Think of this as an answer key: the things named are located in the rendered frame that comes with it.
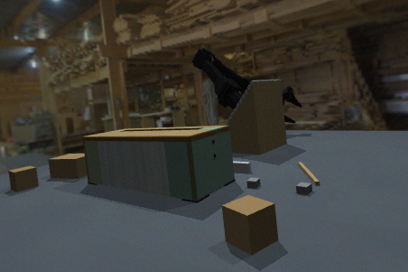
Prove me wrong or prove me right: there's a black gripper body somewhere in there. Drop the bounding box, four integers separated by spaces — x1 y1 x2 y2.
283 87 293 104

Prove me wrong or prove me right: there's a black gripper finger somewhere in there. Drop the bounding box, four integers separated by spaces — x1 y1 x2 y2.
286 92 302 108
284 116 296 123

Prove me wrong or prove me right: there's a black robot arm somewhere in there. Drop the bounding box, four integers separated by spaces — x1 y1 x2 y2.
192 48 252 109

